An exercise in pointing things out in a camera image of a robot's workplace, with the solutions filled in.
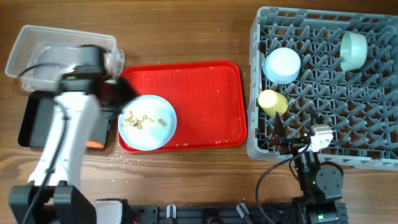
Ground yellow plastic cup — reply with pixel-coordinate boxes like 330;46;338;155
257;90;288;116

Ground peanut shell scraps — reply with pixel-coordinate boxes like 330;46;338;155
119;110;167;130

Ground light blue plate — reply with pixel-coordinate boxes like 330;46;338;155
118;95;177;151

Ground orange carrot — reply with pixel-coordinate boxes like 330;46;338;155
86;141;104;150

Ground light blue bowl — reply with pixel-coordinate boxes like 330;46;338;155
262;47;301;85

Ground mint green bowl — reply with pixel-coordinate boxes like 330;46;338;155
340;32;368;72

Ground white tissue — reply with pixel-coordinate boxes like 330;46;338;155
104;53;111;65

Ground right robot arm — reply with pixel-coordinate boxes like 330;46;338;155
271;114;348;223

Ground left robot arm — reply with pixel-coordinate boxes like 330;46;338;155
9;45;139;223

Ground grey dishwasher rack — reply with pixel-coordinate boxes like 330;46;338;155
247;7;397;170

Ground red serving tray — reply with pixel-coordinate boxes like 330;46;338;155
121;60;248;152

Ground black rectangular tray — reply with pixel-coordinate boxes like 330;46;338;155
18;90;111;152

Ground clear plastic bin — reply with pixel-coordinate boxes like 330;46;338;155
5;25;124;91

